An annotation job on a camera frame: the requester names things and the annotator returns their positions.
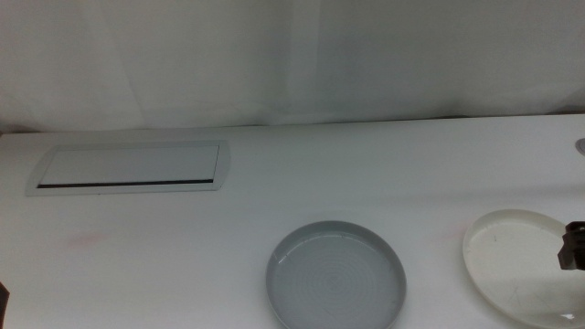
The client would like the grey shallow bowl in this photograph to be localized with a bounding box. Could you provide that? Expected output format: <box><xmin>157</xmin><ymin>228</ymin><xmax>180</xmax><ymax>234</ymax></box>
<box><xmin>265</xmin><ymin>220</ymin><xmax>408</xmax><ymax>329</ymax></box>

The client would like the cream shallow bowl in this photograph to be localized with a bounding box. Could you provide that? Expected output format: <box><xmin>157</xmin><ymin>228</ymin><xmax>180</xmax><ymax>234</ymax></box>
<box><xmin>462</xmin><ymin>208</ymin><xmax>585</xmax><ymax>329</ymax></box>

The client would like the white backdrop curtain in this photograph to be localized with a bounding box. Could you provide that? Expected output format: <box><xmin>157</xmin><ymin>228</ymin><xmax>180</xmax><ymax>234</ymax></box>
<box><xmin>0</xmin><ymin>0</ymin><xmax>585</xmax><ymax>134</ymax></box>

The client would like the white table cable hatch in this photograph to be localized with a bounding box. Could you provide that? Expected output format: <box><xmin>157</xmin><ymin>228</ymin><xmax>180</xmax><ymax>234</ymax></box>
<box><xmin>25</xmin><ymin>140</ymin><xmax>231</xmax><ymax>198</ymax></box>

